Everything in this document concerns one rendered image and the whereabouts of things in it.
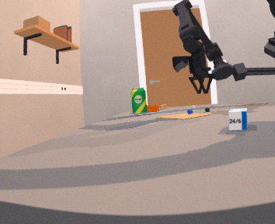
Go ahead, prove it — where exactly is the green and yellow can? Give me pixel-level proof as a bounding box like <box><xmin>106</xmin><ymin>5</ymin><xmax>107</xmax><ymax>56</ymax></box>
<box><xmin>131</xmin><ymin>87</ymin><xmax>147</xmax><ymax>115</ymax></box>

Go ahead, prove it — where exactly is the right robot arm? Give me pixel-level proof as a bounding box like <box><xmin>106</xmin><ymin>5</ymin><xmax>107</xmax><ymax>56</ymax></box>
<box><xmin>172</xmin><ymin>0</ymin><xmax>227</xmax><ymax>72</ymax></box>

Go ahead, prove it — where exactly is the orange digital multimeter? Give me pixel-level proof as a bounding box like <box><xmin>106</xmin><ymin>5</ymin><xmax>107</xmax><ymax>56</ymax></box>
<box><xmin>147</xmin><ymin>105</ymin><xmax>159</xmax><ymax>112</ymax></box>

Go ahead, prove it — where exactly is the small white and blue box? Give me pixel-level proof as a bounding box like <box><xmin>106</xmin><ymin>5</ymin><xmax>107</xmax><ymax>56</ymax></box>
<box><xmin>228</xmin><ymin>108</ymin><xmax>248</xmax><ymax>131</ymax></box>

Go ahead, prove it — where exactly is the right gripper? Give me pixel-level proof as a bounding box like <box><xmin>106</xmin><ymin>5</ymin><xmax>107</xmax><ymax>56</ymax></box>
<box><xmin>189</xmin><ymin>54</ymin><xmax>214</xmax><ymax>94</ymax></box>

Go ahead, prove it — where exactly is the orange flat mat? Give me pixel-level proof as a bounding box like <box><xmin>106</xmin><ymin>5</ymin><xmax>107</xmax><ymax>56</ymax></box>
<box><xmin>157</xmin><ymin>113</ymin><xmax>212</xmax><ymax>120</ymax></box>

